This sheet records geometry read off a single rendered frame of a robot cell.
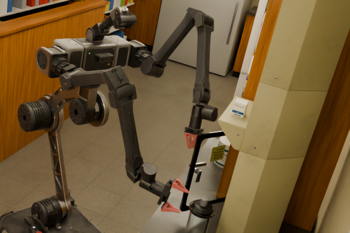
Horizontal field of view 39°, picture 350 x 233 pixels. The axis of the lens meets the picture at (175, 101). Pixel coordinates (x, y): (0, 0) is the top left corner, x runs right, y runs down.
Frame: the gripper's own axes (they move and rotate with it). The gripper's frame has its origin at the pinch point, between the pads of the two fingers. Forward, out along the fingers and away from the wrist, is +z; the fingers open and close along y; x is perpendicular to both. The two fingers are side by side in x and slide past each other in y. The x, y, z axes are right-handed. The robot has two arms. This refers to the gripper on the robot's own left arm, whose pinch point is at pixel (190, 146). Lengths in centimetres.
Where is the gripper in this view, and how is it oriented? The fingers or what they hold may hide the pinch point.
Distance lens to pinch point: 240.5
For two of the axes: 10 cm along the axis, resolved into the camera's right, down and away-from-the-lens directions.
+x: -9.2, -2.0, 3.4
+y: 3.5, 0.1, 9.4
